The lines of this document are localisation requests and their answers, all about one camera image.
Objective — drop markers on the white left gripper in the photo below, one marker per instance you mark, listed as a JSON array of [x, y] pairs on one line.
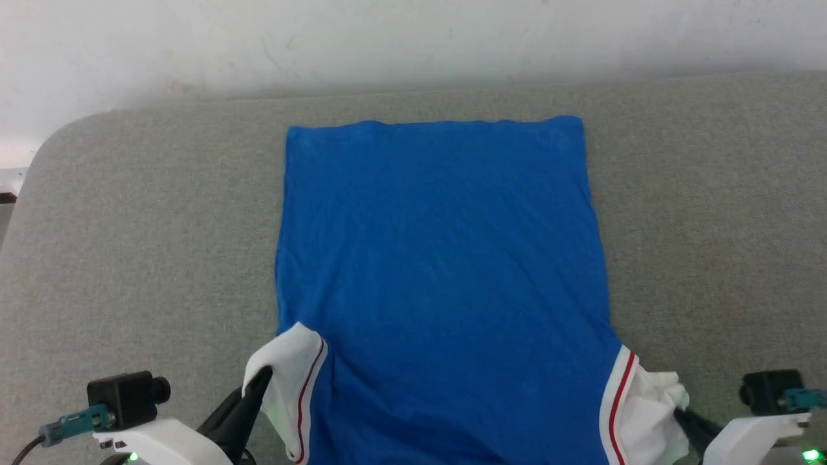
[[161, 444]]

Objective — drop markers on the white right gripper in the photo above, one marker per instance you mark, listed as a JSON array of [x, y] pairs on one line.
[[736, 442]]

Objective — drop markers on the blue garment with white sleeves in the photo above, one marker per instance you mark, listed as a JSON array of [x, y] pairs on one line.
[[439, 278]]

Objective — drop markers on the grey fabric sofa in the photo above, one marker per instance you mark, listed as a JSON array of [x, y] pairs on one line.
[[129, 258]]

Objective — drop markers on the white baseboard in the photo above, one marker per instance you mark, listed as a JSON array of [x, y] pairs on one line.
[[10, 181]]

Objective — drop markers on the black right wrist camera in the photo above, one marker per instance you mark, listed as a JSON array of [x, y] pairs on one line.
[[765, 391]]

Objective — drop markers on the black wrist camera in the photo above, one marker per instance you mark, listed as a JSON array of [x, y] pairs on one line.
[[126, 397], [765, 391]]

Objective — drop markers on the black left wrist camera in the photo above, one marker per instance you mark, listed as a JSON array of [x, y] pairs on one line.
[[126, 397]]

